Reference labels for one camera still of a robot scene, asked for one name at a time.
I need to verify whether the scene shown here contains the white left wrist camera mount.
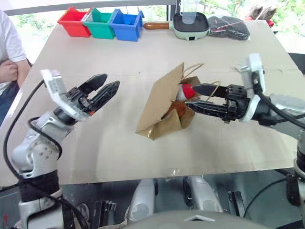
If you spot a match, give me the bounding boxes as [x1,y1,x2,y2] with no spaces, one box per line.
[40,69,93,122]

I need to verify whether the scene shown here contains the green plastic bin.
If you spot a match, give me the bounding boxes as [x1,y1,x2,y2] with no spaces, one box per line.
[83,7,117,40]

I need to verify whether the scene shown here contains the brown cardboard table cover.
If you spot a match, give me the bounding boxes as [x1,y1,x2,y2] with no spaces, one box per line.
[0,20,305,187]

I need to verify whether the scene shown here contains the silver rounded robot leg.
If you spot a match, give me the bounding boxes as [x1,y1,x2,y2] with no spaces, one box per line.
[127,177,158,225]
[183,176,224,213]

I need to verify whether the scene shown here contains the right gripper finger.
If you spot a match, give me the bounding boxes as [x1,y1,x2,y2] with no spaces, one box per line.
[192,83,227,98]
[185,100,227,119]

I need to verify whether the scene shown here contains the black metal bracket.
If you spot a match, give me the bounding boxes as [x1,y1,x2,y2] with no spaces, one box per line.
[95,200,118,228]
[227,190,246,217]

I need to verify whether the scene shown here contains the person's bare hand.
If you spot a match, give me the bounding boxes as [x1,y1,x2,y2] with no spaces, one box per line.
[0,59,19,84]

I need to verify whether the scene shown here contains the black fabric in plastic wrap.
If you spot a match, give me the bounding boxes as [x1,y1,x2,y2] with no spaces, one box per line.
[206,15,251,42]

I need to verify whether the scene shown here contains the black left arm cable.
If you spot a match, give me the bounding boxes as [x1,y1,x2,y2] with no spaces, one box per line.
[3,80,90,229]

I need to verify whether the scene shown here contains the person in white shirt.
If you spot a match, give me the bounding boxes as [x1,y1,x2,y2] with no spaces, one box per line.
[0,9,32,126]

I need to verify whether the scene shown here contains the red and white plush toy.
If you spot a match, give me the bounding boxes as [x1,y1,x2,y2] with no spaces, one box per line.
[177,83,202,101]

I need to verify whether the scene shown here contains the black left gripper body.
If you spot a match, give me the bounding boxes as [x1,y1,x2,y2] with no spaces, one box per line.
[63,86,99,115]

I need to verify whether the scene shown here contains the clear measuring cup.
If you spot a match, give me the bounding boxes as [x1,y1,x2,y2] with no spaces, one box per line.
[178,0,201,25]

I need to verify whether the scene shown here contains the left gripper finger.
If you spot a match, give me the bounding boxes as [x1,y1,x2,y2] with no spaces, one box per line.
[80,73,108,96]
[91,80,121,112]

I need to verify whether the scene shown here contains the blue plastic bin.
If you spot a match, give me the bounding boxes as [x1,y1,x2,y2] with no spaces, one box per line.
[109,9,145,42]

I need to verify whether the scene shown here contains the green electric frying pan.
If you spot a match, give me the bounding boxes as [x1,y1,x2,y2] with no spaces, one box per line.
[142,12,210,42]

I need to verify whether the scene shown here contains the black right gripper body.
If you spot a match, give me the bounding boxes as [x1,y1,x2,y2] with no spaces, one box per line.
[223,83,251,124]

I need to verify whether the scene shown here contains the brown paper bag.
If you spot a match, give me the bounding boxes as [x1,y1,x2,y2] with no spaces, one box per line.
[135,62,222,141]

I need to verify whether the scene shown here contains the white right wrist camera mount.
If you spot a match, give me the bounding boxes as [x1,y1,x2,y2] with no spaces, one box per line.
[234,53,266,123]

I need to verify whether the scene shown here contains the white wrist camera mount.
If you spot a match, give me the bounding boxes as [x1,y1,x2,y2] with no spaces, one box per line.
[234,53,266,123]
[40,69,93,122]

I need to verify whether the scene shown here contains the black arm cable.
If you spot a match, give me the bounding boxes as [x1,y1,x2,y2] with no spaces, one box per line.
[253,84,305,131]
[3,80,90,229]

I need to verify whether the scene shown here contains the thin black cable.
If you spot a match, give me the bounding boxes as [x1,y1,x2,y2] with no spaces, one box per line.
[243,177,289,220]

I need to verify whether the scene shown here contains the grey and red gloves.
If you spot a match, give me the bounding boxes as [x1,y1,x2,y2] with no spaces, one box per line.
[246,4,278,27]

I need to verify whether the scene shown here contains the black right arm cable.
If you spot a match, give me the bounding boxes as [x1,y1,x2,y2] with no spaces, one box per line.
[253,84,305,131]

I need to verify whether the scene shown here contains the grey rounded robot chest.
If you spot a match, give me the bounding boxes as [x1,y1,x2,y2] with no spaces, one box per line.
[116,209,271,229]

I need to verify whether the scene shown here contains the red plastic bin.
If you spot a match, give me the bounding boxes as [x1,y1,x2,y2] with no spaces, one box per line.
[57,6,92,38]

